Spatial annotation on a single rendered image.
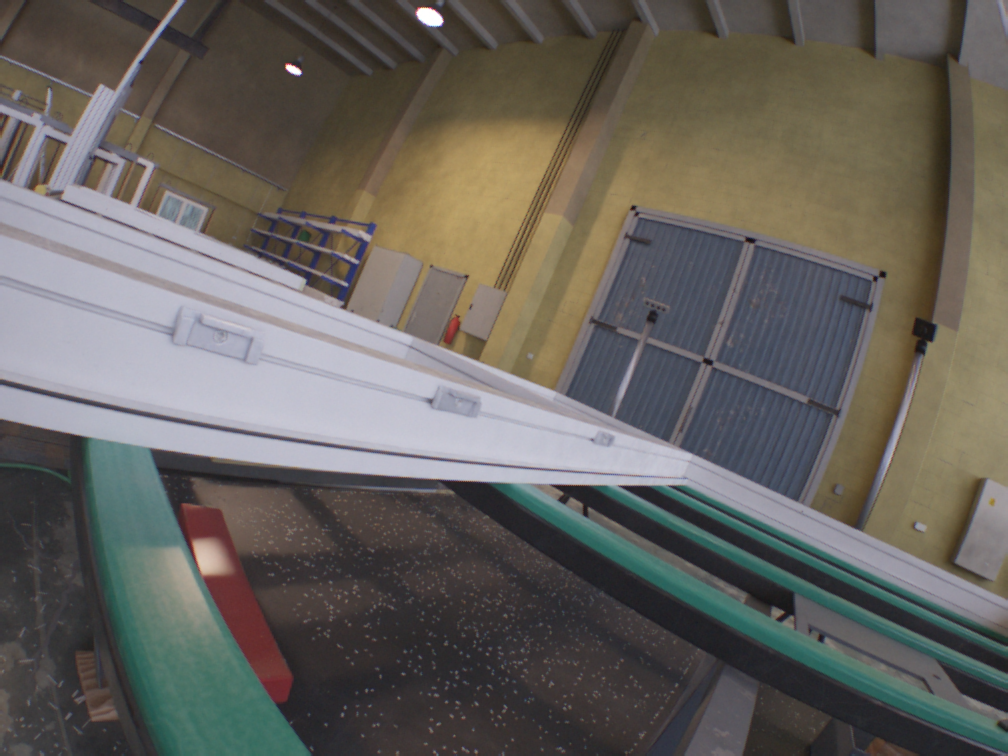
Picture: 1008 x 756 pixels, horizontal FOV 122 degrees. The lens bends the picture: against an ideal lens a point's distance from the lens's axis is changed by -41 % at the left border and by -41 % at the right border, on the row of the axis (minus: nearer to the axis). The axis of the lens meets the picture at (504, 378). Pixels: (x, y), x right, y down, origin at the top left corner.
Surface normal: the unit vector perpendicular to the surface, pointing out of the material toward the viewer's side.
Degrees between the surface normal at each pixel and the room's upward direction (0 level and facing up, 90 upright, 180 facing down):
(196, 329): 90
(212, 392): 90
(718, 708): 0
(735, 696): 0
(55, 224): 90
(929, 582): 90
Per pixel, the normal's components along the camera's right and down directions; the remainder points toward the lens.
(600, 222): -0.55, -0.20
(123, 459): 0.40, -0.92
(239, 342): 0.73, 0.34
